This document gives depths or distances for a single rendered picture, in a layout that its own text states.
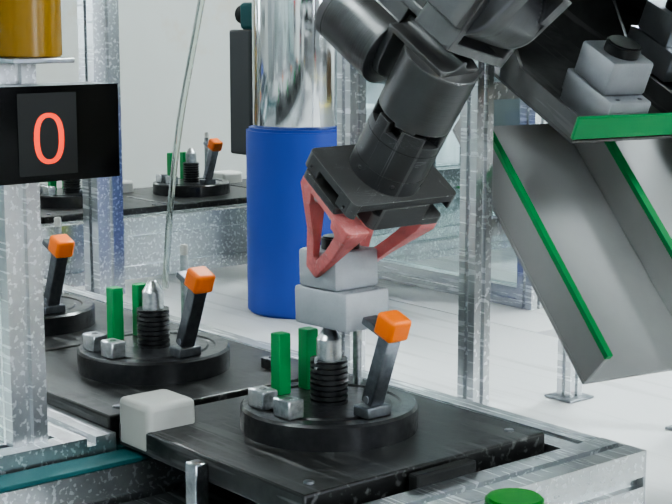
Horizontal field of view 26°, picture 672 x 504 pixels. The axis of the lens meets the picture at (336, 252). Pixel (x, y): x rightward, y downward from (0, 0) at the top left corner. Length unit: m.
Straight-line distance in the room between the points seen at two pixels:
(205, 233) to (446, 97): 1.51
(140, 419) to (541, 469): 0.31
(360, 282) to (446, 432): 0.14
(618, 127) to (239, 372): 0.40
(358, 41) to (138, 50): 5.68
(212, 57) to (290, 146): 4.31
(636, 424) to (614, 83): 0.49
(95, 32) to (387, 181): 1.23
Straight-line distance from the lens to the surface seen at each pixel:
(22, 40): 1.08
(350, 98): 1.39
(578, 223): 1.34
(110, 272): 2.28
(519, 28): 1.02
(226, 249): 2.52
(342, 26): 1.05
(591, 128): 1.21
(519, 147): 1.37
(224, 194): 2.63
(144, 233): 2.43
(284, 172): 2.05
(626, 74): 1.23
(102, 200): 2.25
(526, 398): 1.68
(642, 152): 1.49
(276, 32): 2.05
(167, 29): 6.56
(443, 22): 1.00
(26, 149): 1.08
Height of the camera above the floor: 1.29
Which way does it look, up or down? 9 degrees down
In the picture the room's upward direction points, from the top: straight up
